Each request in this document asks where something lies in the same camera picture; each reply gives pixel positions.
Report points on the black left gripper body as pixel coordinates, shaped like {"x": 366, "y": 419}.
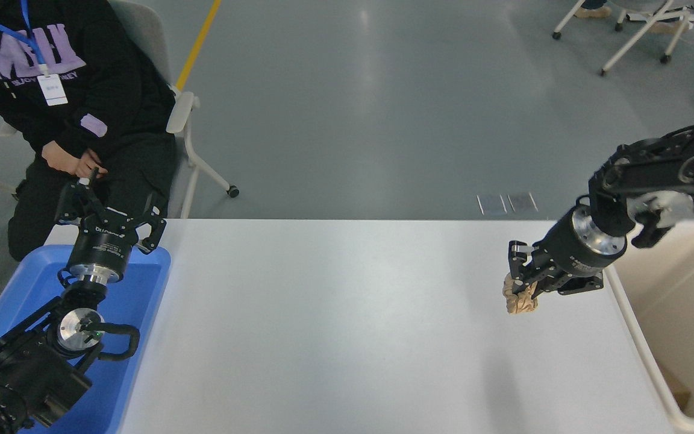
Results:
{"x": 103, "y": 246}

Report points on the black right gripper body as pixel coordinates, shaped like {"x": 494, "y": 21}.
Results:
{"x": 570, "y": 253}

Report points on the tan paper ball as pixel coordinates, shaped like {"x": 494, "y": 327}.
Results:
{"x": 518, "y": 301}

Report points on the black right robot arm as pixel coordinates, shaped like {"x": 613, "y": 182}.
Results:
{"x": 666, "y": 163}

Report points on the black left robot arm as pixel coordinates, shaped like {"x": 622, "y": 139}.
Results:
{"x": 28, "y": 367}

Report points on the person's left hand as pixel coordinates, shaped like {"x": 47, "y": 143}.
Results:
{"x": 91, "y": 166}

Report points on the person's right hand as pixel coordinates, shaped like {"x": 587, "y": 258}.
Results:
{"x": 61, "y": 158}

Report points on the blue plastic tray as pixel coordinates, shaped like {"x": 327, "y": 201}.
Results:
{"x": 136, "y": 289}

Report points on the clear floor plate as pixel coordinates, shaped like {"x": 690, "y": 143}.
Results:
{"x": 522, "y": 202}
{"x": 492, "y": 204}

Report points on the large pale bin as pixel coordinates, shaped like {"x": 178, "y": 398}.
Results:
{"x": 684, "y": 313}

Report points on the person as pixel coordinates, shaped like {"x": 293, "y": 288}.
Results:
{"x": 100, "y": 78}
{"x": 594, "y": 11}

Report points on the grey chair with white frame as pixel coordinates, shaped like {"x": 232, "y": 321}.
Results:
{"x": 179, "y": 114}
{"x": 642, "y": 33}

